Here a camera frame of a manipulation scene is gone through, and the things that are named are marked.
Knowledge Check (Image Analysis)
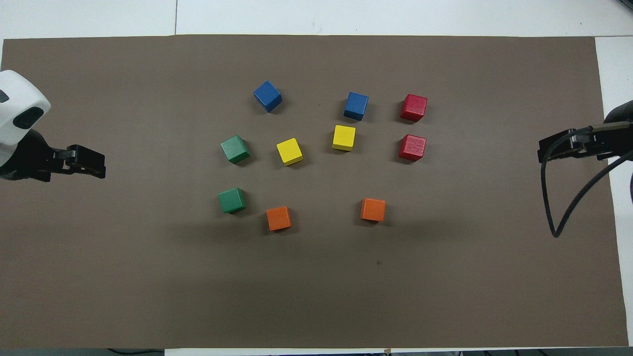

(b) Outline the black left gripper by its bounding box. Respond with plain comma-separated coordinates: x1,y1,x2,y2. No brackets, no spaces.
0,130,107,182

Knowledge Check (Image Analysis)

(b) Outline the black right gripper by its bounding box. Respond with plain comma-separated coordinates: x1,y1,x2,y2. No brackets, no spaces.
538,100,633,163

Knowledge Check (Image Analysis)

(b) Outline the red wooden cube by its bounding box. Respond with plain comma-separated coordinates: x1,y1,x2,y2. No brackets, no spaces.
400,94,428,122
399,134,427,162

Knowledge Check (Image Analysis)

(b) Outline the green cube stack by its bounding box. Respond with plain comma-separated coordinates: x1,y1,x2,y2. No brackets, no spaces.
220,135,250,165

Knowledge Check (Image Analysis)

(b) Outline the green wooden cube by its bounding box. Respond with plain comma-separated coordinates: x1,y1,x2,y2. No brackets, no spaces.
218,188,247,214

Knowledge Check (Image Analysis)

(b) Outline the blue wooden cube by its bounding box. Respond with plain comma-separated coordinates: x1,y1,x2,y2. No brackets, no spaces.
253,81,283,113
343,91,369,121

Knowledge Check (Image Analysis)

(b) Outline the orange wooden cube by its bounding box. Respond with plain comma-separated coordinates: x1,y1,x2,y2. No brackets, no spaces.
361,198,386,222
266,206,292,231

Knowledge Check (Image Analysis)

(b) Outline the yellow wooden cube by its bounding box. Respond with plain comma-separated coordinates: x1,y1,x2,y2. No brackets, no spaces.
332,125,357,152
276,138,304,166

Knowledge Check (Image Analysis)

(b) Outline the brown table mat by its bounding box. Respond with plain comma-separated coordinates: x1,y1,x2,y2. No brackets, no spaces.
0,35,629,350

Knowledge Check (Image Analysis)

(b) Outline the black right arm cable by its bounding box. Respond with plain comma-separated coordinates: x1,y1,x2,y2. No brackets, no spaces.
540,130,633,239

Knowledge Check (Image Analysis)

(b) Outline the black floor cable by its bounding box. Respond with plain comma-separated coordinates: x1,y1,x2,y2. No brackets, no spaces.
106,348,165,356

